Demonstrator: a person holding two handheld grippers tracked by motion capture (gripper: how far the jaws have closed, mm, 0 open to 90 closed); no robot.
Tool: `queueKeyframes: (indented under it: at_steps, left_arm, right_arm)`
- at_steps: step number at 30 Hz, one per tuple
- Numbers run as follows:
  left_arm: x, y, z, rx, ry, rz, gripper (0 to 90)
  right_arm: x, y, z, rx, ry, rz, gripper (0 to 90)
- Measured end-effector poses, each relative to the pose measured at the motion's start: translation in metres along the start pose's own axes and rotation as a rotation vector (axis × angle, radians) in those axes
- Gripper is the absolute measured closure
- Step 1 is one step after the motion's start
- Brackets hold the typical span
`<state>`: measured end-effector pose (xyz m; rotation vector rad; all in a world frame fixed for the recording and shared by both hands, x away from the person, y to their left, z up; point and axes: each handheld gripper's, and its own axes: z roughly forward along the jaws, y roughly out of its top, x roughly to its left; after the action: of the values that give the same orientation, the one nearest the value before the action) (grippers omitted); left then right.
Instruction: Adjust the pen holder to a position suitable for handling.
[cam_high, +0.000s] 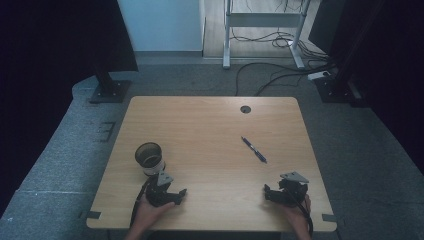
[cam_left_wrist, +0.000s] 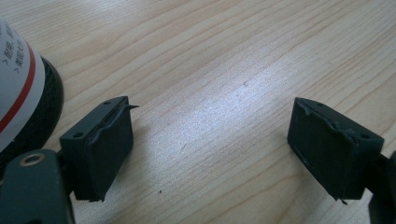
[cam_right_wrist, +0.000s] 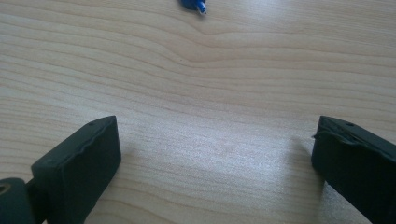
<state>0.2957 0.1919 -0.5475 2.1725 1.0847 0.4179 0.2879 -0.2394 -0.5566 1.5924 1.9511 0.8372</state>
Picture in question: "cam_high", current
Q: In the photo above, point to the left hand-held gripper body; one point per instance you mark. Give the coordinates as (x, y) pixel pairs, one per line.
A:
(156, 195)

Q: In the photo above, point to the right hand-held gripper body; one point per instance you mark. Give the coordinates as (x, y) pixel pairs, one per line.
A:
(293, 190)

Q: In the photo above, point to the dark mesh cup white base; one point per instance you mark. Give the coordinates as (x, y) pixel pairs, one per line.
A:
(150, 158)

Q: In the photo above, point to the blue pen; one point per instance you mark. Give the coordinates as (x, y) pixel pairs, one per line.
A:
(254, 150)

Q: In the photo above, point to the floor socket cover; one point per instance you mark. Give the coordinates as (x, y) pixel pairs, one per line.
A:
(106, 131)

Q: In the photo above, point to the black metal stand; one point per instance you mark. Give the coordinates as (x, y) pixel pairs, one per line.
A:
(110, 90)
(336, 88)

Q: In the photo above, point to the white power strip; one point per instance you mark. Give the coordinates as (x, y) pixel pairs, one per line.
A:
(318, 75)

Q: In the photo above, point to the dark curtain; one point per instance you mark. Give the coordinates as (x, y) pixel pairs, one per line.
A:
(60, 40)
(383, 50)

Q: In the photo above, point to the white desk frame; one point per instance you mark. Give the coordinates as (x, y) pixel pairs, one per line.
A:
(263, 19)

